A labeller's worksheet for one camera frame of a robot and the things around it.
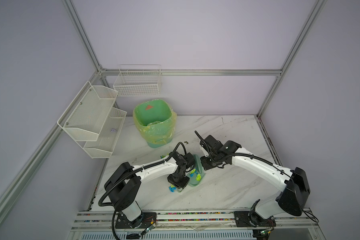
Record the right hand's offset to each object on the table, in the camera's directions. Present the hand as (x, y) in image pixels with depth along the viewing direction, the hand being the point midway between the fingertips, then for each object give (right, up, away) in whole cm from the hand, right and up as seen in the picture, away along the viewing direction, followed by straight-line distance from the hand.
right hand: (201, 165), depth 79 cm
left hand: (-13, -12, 0) cm, 18 cm away
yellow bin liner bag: (-26, +25, +5) cm, 36 cm away
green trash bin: (-25, +24, +4) cm, 36 cm away
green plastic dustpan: (-4, -12, +8) cm, 15 cm away
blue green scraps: (-1, -9, +9) cm, 12 cm away
